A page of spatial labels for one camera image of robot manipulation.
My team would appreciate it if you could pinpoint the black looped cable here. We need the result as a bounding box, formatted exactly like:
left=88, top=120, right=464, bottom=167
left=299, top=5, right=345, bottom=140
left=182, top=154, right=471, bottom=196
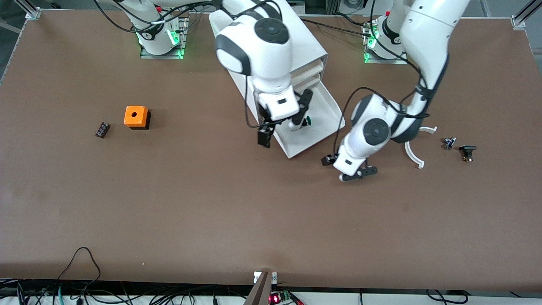
left=57, top=247, right=101, bottom=293

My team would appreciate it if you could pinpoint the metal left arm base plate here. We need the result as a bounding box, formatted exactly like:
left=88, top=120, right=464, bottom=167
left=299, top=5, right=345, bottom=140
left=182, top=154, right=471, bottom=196
left=363, top=23, right=409, bottom=65

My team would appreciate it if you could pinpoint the white curved plastic arc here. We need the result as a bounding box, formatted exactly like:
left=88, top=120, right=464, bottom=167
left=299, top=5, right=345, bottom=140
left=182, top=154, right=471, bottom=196
left=404, top=126, right=438, bottom=169

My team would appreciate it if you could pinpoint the green circuit board red led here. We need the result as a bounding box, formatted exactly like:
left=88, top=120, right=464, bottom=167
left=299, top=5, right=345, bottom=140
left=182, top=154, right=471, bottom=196
left=269, top=290, right=293, bottom=305

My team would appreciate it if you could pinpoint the orange box with hole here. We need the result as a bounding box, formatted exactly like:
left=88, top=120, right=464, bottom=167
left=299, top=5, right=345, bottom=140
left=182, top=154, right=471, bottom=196
left=124, top=105, right=151, bottom=130

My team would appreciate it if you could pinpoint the white middle drawer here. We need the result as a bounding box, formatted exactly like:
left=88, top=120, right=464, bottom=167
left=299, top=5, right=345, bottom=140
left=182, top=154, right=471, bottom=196
left=294, top=73, right=324, bottom=92

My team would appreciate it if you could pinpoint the black curved cable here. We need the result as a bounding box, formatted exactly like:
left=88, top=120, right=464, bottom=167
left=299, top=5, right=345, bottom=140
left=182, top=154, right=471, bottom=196
left=426, top=289, right=468, bottom=305

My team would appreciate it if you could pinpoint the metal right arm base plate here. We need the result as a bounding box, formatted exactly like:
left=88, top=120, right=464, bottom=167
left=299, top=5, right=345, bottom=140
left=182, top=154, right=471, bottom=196
left=140, top=17, right=188, bottom=60

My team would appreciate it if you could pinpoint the white drawer cabinet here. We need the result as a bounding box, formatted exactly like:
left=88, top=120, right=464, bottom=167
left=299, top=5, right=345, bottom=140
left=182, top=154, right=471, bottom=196
left=208, top=0, right=329, bottom=125

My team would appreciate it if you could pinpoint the grey camera pole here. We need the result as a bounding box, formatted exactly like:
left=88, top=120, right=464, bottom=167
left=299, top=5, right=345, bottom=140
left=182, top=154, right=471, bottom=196
left=243, top=271, right=273, bottom=305

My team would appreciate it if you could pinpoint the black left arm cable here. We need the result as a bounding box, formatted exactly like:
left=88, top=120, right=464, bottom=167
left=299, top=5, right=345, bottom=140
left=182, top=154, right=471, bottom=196
left=335, top=0, right=430, bottom=157

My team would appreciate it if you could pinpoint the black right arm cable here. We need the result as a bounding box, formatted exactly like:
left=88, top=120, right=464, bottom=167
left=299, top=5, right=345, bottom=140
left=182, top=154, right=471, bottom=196
left=93, top=0, right=280, bottom=128

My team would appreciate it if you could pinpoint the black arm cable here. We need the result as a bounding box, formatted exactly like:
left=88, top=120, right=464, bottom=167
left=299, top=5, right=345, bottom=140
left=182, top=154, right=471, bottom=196
left=93, top=0, right=280, bottom=128
left=335, top=0, right=430, bottom=157

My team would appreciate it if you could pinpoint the black component with brass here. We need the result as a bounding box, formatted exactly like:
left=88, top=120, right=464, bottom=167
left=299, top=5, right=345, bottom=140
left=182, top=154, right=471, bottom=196
left=459, top=145, right=478, bottom=164

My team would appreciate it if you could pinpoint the black cable bundle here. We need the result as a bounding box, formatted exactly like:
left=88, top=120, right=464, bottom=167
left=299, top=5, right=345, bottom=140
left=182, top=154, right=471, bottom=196
left=0, top=277, right=250, bottom=305

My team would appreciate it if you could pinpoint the white lowest drawer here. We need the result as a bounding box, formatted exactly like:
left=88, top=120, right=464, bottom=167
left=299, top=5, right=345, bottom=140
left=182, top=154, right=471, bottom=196
left=271, top=80, right=346, bottom=158

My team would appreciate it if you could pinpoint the white highest drawer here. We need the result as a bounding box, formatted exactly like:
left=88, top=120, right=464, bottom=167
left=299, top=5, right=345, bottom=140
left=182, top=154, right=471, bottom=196
left=292, top=59, right=324, bottom=81

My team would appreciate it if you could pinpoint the black right cable connector block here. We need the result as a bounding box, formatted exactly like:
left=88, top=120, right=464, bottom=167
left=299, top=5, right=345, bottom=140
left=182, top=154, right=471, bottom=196
left=257, top=124, right=272, bottom=148

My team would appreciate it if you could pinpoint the black cable to base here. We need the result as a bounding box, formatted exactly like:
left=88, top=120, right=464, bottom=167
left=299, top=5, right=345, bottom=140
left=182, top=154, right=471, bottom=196
left=299, top=17, right=375, bottom=34

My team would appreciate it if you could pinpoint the aluminium profile corner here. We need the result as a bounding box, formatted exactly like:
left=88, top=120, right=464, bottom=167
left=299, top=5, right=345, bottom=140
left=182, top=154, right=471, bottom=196
left=14, top=0, right=41, bottom=19
left=512, top=0, right=542, bottom=29

